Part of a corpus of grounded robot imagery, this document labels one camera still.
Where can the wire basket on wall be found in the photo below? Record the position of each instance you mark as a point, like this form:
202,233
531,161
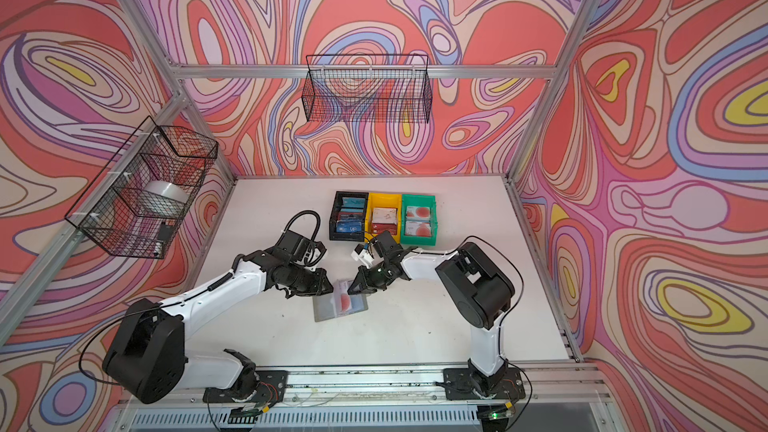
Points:
155,177
367,88

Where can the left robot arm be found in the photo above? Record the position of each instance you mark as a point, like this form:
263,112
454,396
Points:
149,356

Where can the wire basket on back wall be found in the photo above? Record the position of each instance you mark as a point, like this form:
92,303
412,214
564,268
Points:
367,88

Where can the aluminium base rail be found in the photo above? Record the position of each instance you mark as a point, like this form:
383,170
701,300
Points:
541,396

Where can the april card from holder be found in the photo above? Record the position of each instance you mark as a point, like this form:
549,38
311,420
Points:
343,304

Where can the grey leather card holder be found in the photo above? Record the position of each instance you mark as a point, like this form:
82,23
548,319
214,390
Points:
323,308

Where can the wire basket on left wall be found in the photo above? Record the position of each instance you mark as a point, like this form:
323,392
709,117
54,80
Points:
155,177

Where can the april card stack far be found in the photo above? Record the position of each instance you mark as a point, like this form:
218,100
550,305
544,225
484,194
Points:
418,213

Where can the yellow plastic bin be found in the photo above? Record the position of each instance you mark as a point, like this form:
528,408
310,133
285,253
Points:
383,208

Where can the white roll in basket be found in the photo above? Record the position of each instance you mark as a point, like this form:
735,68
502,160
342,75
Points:
163,199

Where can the green plastic bin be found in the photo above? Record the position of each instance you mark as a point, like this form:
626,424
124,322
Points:
420,200

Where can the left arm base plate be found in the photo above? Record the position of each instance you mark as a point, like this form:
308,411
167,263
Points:
263,388

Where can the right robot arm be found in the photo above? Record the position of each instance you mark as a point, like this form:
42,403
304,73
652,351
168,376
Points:
479,290

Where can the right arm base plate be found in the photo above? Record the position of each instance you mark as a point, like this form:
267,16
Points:
467,383

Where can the red VIP card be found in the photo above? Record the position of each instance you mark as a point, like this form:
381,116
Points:
380,228

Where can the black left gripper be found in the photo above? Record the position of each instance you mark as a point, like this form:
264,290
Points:
320,279

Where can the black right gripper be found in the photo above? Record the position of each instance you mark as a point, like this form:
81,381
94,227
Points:
366,284

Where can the black plastic bin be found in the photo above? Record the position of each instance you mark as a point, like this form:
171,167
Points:
348,205

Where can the blue VIP card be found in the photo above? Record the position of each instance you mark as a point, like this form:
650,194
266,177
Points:
349,227

